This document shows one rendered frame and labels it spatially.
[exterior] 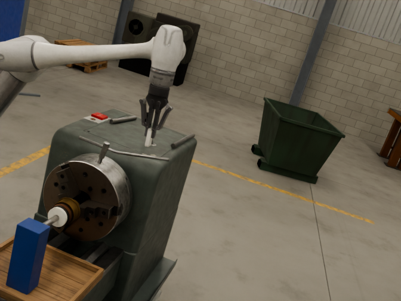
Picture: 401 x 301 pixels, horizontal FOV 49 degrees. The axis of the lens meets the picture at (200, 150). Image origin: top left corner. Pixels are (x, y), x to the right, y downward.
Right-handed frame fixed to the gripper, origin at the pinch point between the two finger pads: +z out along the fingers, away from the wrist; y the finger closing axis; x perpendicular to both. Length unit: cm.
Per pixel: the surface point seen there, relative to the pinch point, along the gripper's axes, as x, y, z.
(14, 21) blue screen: 408, -358, 19
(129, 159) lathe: 3.0, -7.3, 12.2
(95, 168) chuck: -14.3, -12.8, 12.7
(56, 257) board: -24, -18, 47
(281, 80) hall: 1002, -6, 63
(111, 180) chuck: -13.5, -6.3, 15.6
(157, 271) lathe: 45, 4, 83
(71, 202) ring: -23.9, -15.4, 23.4
